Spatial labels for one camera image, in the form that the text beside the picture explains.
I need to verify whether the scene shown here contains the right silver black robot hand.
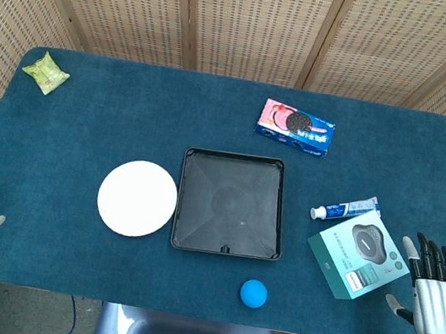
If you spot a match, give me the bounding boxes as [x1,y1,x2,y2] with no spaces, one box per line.
[378,228,446,334]

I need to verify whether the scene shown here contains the white paper plate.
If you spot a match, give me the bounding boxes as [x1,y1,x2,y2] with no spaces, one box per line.
[90,153,183,244]

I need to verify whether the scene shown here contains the black square plastic tray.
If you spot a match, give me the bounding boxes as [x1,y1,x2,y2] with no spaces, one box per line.
[167,142,297,267]

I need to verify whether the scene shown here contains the teal product carton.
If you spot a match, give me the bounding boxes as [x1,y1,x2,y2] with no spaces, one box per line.
[298,201,420,311]

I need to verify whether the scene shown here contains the white blue toothpaste tube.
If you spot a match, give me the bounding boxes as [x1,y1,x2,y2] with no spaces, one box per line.
[308,186,385,232]

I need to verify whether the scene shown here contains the yellow-green snack packet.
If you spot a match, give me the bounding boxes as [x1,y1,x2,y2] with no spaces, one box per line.
[17,47,74,100]

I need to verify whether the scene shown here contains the dark blue felt table cover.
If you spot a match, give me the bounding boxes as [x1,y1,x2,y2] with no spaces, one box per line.
[0,38,446,334]

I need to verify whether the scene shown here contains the blue rubber ball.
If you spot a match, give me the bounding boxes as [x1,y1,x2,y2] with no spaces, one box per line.
[237,277,271,311]

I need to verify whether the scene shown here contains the blue pink cookie box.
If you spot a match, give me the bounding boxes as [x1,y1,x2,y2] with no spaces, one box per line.
[250,96,340,162]

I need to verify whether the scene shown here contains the woven wooden folding screen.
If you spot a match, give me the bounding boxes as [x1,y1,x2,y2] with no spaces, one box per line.
[0,0,446,256]

